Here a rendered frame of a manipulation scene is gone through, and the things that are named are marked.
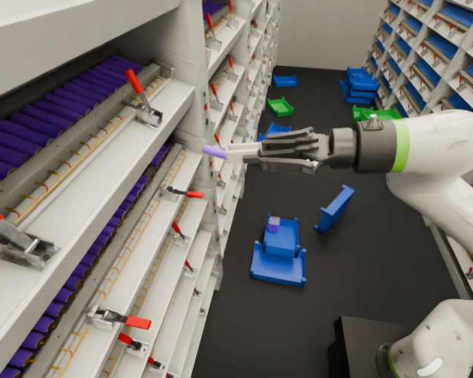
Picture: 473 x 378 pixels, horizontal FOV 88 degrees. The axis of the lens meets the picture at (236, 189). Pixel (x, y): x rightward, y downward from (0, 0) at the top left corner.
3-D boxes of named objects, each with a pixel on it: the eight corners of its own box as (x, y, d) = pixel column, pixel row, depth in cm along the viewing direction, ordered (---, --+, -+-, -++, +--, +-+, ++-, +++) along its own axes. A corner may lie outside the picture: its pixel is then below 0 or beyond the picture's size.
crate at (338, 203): (344, 210, 177) (335, 204, 181) (354, 190, 163) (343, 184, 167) (323, 235, 162) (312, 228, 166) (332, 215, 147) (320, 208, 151)
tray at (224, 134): (242, 112, 135) (250, 88, 125) (212, 188, 93) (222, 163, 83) (206, 97, 133) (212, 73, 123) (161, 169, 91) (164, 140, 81)
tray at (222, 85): (242, 76, 121) (252, 46, 112) (209, 146, 79) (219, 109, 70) (203, 59, 120) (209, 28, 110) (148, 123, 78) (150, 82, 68)
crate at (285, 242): (266, 223, 168) (267, 213, 165) (296, 228, 166) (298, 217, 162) (261, 252, 142) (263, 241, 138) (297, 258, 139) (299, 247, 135)
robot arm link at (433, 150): (500, 90, 37) (525, 154, 33) (456, 138, 48) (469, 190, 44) (393, 100, 41) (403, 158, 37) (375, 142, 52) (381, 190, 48)
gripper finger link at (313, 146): (317, 159, 48) (318, 163, 47) (260, 164, 50) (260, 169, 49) (318, 142, 45) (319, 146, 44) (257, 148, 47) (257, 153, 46)
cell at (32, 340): (1, 322, 34) (47, 336, 35) (-11, 337, 33) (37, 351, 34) (-5, 319, 33) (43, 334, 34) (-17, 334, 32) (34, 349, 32)
